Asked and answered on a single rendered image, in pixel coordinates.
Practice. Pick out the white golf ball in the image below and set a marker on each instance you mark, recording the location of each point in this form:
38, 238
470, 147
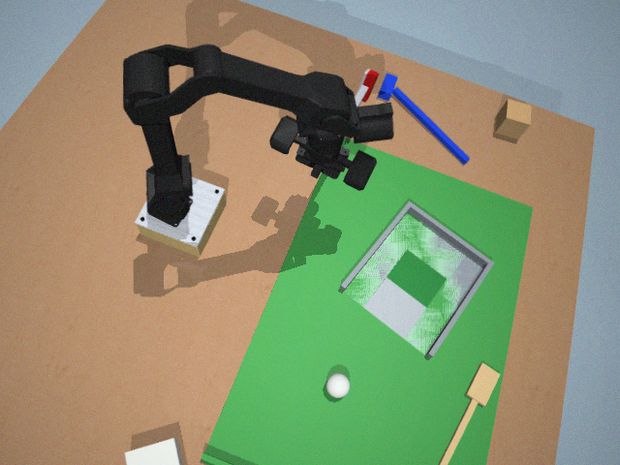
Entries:
338, 385

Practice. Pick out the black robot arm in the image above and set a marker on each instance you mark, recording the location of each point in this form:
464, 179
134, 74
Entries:
325, 108

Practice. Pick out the green putting mat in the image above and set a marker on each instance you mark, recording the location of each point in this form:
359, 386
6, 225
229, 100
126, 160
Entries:
402, 407

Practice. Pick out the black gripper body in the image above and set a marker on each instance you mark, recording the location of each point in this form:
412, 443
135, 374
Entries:
359, 170

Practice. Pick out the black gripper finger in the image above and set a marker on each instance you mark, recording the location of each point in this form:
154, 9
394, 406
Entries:
331, 173
305, 162

